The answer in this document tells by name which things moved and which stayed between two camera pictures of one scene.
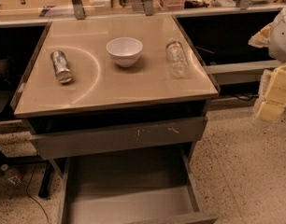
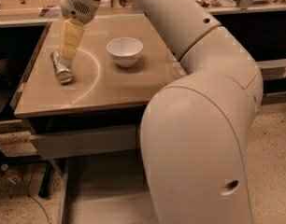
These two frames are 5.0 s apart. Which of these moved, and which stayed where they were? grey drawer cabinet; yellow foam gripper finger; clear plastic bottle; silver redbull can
Moved: yellow foam gripper finger
Stayed: grey drawer cabinet; silver redbull can; clear plastic bottle
